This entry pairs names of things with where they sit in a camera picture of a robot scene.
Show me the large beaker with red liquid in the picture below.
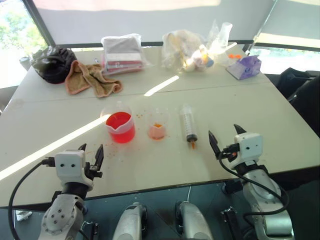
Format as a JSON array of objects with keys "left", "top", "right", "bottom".
[{"left": 99, "top": 100, "right": 137, "bottom": 144}]

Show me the black metal bracket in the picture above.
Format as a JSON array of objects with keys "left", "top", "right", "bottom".
[
  {"left": 79, "top": 220, "right": 99, "bottom": 240},
  {"left": 220, "top": 206, "right": 241, "bottom": 240}
]

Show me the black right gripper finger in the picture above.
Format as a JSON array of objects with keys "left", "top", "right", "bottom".
[
  {"left": 233, "top": 123, "right": 248, "bottom": 137},
  {"left": 208, "top": 130, "right": 222, "bottom": 159}
]

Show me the large clear plastic syringe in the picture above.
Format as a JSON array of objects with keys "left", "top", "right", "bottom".
[{"left": 178, "top": 103, "right": 201, "bottom": 151}]

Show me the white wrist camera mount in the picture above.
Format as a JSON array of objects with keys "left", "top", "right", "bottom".
[
  {"left": 228, "top": 132, "right": 264, "bottom": 169},
  {"left": 54, "top": 149, "right": 95, "bottom": 188}
]

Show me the small clear plastic cup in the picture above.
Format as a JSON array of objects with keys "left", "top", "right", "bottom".
[{"left": 145, "top": 107, "right": 171, "bottom": 141}]

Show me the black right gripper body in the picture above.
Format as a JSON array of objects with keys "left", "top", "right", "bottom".
[{"left": 222, "top": 142, "right": 241, "bottom": 158}]

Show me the empty clear plastic bag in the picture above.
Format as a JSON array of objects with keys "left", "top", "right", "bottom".
[{"left": 209, "top": 20, "right": 238, "bottom": 67}]

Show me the brown terry towel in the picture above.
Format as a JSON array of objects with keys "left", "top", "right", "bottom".
[{"left": 64, "top": 59, "right": 124, "bottom": 99}]

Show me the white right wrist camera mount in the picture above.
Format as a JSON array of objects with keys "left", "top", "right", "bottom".
[{"left": 228, "top": 132, "right": 264, "bottom": 169}]

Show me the black crumpled bag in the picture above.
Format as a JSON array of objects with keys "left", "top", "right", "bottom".
[{"left": 31, "top": 45, "right": 78, "bottom": 85}]

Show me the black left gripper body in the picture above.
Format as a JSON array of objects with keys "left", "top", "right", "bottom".
[{"left": 83, "top": 161, "right": 104, "bottom": 181}]

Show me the white flat floor object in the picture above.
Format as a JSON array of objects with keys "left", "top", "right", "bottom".
[{"left": 14, "top": 209, "right": 34, "bottom": 222}]

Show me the black office chair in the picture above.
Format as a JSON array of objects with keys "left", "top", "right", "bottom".
[{"left": 274, "top": 66, "right": 320, "bottom": 132}]

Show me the clear bag of soft toys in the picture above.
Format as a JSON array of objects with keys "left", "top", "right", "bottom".
[{"left": 160, "top": 29, "right": 216, "bottom": 74}]

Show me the purple tissue box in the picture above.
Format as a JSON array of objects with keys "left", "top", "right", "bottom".
[{"left": 225, "top": 54, "right": 263, "bottom": 81}]

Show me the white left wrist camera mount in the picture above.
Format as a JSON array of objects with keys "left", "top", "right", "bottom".
[{"left": 54, "top": 149, "right": 95, "bottom": 188}]

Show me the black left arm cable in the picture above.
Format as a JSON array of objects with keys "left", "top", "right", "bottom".
[{"left": 7, "top": 156, "right": 56, "bottom": 240}]

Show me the plastic pack of folded cloths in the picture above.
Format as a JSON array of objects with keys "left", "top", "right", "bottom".
[{"left": 100, "top": 33, "right": 154, "bottom": 77}]

